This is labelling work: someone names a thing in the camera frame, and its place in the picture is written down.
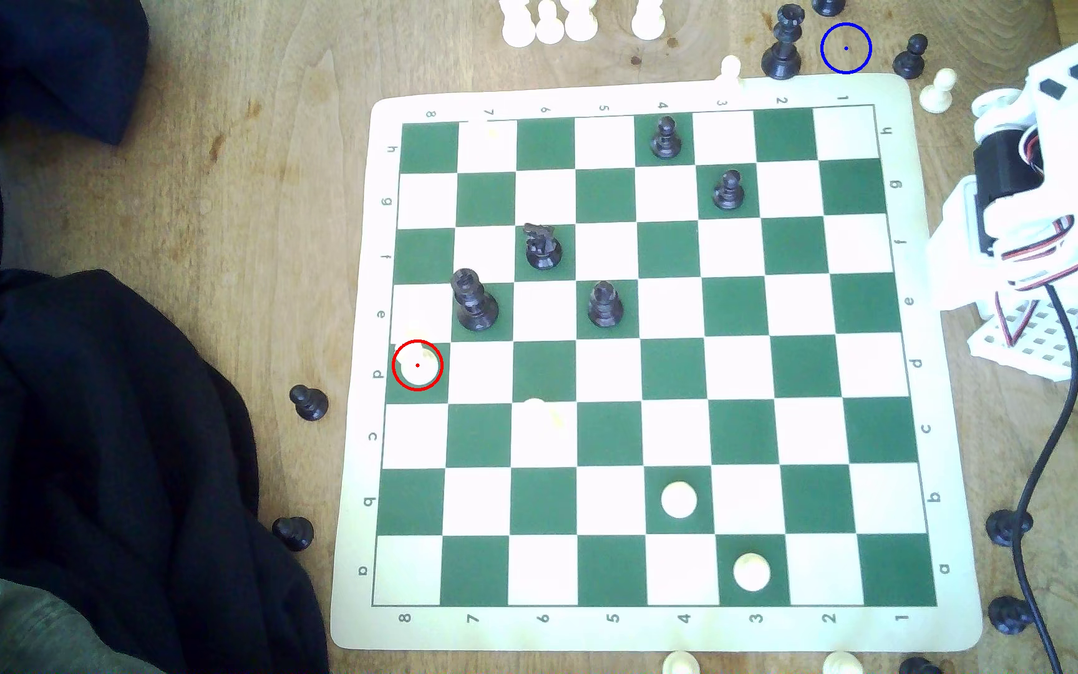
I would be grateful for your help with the black chess knight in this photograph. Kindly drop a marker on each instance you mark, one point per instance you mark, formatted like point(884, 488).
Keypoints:
point(543, 249)

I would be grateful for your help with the black chess king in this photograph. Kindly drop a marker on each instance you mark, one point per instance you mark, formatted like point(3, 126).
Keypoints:
point(781, 56)

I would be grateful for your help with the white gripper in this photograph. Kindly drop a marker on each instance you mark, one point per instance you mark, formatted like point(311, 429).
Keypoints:
point(1000, 163)

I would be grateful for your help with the dark navy cloth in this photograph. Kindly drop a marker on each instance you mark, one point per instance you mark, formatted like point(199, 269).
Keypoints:
point(80, 421)

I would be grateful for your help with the olive green cloth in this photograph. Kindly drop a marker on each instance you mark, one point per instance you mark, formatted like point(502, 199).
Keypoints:
point(6, 627)

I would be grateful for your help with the black chess piece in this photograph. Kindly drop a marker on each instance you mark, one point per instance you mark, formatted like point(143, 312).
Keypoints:
point(827, 6)
point(919, 666)

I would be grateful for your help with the black chess pawn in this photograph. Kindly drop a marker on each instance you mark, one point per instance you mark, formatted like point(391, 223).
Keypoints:
point(665, 140)
point(310, 402)
point(999, 529)
point(1010, 615)
point(294, 534)
point(911, 60)
point(729, 193)

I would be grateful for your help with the green white chess board mat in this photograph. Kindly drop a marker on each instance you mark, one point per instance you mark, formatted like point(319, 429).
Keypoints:
point(670, 374)

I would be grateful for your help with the black chess queen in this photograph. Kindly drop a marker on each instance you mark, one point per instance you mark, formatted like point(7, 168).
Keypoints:
point(475, 304)

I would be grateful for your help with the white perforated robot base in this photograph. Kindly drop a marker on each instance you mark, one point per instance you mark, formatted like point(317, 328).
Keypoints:
point(1044, 346)

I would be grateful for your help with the white chess pawn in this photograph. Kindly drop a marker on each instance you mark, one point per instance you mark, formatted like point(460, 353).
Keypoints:
point(731, 71)
point(751, 572)
point(549, 26)
point(938, 94)
point(679, 500)

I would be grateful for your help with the black chess rook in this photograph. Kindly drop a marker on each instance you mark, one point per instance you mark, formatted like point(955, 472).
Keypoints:
point(604, 307)

